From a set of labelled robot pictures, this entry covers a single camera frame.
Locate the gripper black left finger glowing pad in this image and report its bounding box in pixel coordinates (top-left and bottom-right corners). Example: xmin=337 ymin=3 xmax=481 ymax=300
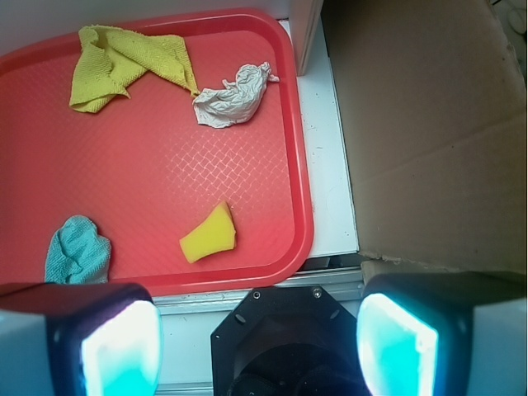
xmin=1 ymin=283 xmax=163 ymax=395

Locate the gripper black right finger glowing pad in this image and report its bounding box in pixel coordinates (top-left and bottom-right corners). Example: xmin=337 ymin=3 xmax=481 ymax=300
xmin=356 ymin=271 xmax=527 ymax=395

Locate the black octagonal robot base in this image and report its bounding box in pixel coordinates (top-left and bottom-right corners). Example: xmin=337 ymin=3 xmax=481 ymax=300
xmin=210 ymin=286 xmax=369 ymax=395

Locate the light blue cloth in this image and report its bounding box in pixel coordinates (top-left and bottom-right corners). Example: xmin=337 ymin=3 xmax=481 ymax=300
xmin=45 ymin=215 xmax=111 ymax=285

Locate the yellow microfiber cloth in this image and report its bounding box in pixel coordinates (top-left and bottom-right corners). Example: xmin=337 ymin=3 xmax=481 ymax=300
xmin=69 ymin=26 xmax=200 ymax=114

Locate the yellow sponge piece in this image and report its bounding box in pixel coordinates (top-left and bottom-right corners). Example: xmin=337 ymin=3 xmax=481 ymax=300
xmin=179 ymin=201 xmax=237 ymax=263

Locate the red plastic tray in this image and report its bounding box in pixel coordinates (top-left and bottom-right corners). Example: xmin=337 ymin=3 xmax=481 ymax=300
xmin=1 ymin=9 xmax=314 ymax=296

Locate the brown cardboard box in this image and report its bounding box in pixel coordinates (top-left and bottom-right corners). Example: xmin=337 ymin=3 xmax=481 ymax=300
xmin=322 ymin=1 xmax=527 ymax=273

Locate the crumpled white paper towel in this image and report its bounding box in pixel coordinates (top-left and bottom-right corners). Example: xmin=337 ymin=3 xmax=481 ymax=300
xmin=192 ymin=62 xmax=280 ymax=129

